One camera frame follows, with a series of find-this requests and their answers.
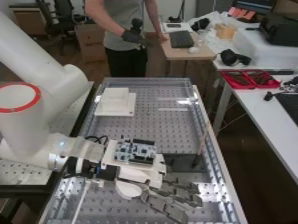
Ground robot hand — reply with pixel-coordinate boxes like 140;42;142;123
100;138;207;224

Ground clear box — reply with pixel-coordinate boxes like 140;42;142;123
39;77;251;224

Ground small white box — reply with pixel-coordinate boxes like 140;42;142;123
94;87;138;118

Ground white desk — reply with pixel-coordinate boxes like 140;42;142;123
188;9;298;72
212;69;298;184

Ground red tray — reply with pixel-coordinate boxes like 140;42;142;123
220;70;259;90
245;69;283;89

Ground wooden desk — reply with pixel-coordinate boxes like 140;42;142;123
146;21;220;113

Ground person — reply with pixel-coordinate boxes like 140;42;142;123
84;0;171;80

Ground cardboard box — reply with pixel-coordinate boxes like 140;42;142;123
74;23;110;63

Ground black headphones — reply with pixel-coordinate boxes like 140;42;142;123
220;48;253;67

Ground black handheld controller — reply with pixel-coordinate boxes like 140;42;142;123
130;17;147;37

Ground black chair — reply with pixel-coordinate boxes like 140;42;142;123
37;0;78;38

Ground black case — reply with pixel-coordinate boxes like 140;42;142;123
259;13;298;47

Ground black cable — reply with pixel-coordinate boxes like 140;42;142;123
84;134;111;146

